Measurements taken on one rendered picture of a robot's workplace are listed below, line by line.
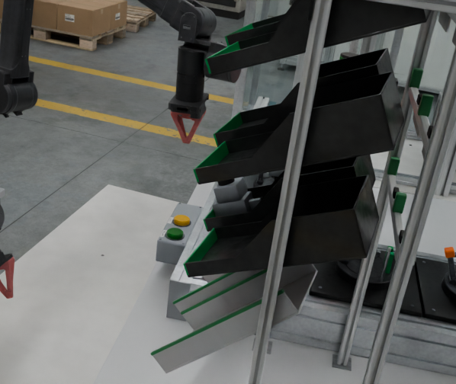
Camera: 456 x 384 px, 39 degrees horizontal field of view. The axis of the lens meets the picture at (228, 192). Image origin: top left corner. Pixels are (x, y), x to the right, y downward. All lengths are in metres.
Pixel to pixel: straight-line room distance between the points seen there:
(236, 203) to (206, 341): 0.25
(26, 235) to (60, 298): 1.93
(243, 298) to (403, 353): 0.44
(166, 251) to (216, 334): 0.54
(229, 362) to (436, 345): 0.43
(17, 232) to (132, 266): 1.88
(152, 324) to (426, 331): 0.58
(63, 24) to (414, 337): 5.88
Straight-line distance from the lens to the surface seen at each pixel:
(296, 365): 1.39
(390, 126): 0.84
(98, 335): 1.40
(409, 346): 1.44
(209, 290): 1.18
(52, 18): 6.95
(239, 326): 1.01
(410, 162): 2.54
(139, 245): 1.70
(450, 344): 1.45
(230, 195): 1.13
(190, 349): 1.08
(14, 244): 3.35
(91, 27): 6.75
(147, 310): 1.47
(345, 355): 1.40
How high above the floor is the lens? 1.75
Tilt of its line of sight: 26 degrees down
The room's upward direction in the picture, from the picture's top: 8 degrees clockwise
